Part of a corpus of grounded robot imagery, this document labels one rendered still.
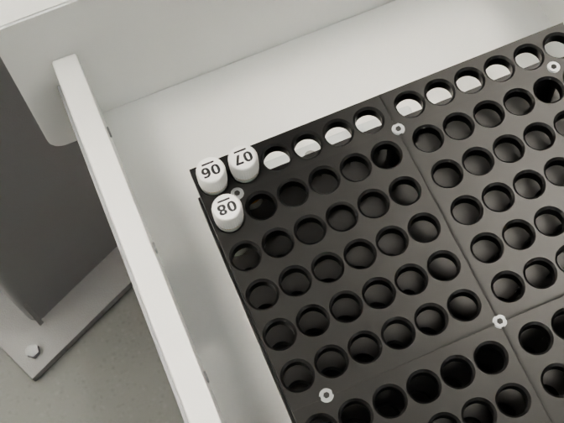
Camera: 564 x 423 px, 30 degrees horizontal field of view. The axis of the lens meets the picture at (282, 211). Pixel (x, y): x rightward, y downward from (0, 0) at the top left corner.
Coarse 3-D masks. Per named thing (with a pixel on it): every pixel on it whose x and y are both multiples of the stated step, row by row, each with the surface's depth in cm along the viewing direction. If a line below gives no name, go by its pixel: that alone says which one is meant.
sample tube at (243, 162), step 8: (232, 152) 43; (240, 152) 43; (248, 152) 43; (256, 152) 43; (232, 160) 43; (240, 160) 43; (248, 160) 43; (256, 160) 43; (232, 168) 43; (240, 168) 43; (248, 168) 43; (256, 168) 43; (240, 176) 43; (248, 176) 43; (256, 176) 44; (256, 200) 46
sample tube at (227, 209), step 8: (216, 200) 42; (224, 200) 42; (232, 200) 42; (216, 208) 42; (224, 208) 42; (232, 208) 42; (240, 208) 42; (216, 216) 42; (224, 216) 42; (232, 216) 42; (240, 216) 42; (224, 224) 42; (232, 224) 42; (240, 224) 43
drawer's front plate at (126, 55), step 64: (0, 0) 45; (64, 0) 45; (128, 0) 46; (192, 0) 48; (256, 0) 50; (320, 0) 52; (384, 0) 54; (128, 64) 50; (192, 64) 52; (64, 128) 53
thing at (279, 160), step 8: (400, 112) 51; (408, 112) 51; (376, 120) 51; (360, 128) 50; (368, 128) 50; (336, 136) 50; (344, 136) 50; (312, 144) 50; (296, 152) 50; (304, 152) 50; (312, 152) 50; (272, 160) 50; (280, 160) 50; (288, 160) 50; (272, 168) 50
